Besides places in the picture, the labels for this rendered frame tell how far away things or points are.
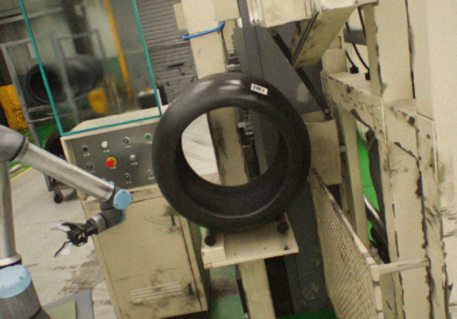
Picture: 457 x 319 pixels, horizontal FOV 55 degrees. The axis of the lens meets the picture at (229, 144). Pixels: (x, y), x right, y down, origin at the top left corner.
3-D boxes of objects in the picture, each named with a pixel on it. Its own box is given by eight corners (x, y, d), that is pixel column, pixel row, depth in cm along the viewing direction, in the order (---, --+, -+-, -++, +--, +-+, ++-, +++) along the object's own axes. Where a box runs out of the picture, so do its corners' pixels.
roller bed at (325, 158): (303, 175, 212) (293, 115, 204) (333, 169, 211) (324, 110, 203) (310, 190, 193) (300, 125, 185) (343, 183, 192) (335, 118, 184)
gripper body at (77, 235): (74, 233, 194) (98, 223, 202) (63, 227, 199) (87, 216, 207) (76, 248, 196) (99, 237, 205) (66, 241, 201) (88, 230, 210)
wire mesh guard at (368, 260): (326, 292, 218) (306, 161, 199) (330, 291, 218) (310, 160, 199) (395, 469, 131) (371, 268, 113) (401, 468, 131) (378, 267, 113)
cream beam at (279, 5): (250, 27, 179) (243, -10, 175) (310, 15, 178) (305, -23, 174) (263, 29, 120) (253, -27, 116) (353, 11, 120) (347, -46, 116)
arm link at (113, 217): (113, 201, 221) (118, 220, 223) (92, 210, 212) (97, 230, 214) (124, 203, 215) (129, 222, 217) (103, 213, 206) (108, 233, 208)
